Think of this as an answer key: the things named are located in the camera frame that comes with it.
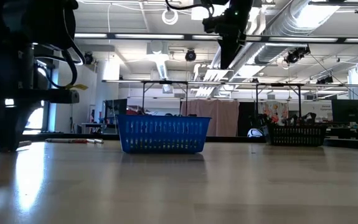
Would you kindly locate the black stage light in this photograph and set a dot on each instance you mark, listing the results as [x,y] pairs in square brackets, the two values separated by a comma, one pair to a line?
[325,80]
[297,55]

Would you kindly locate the round black ceiling spotlight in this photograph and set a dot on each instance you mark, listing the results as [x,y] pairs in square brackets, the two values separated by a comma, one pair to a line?
[88,58]
[190,55]

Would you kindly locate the large bright window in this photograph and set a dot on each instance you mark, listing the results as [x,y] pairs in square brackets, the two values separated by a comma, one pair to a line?
[37,119]

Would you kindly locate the long ceiling light bar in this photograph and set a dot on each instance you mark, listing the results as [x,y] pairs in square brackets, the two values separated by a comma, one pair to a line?
[150,36]

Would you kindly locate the colourful poster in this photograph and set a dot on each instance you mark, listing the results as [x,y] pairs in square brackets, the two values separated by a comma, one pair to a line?
[272,112]

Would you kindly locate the blue plastic basket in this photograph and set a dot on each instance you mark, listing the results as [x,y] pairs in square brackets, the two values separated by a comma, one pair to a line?
[163,118]

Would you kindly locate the beige curtain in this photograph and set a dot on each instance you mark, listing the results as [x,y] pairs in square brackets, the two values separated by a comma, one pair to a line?
[222,115]

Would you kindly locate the silver ribbed air duct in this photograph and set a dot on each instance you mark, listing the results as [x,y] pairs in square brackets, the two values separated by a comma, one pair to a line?
[278,28]

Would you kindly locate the black aluminium table frame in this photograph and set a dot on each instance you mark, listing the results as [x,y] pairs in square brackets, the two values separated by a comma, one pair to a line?
[228,139]

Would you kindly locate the dark computer monitor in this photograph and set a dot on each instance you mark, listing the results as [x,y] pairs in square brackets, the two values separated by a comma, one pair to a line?
[348,112]

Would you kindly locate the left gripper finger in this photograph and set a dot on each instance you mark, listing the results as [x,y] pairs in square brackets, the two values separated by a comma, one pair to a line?
[3,124]
[23,121]

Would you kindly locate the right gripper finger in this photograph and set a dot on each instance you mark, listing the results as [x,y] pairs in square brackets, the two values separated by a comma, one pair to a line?
[236,46]
[226,53]

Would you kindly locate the red object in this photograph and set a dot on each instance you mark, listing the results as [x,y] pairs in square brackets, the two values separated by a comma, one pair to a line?
[133,111]

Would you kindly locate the black metal table stand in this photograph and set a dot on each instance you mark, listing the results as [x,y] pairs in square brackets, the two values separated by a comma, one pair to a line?
[165,82]
[278,84]

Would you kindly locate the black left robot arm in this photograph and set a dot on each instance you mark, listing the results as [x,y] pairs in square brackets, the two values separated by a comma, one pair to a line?
[26,18]

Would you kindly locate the white air duct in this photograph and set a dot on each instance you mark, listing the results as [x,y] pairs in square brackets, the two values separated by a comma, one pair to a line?
[158,62]

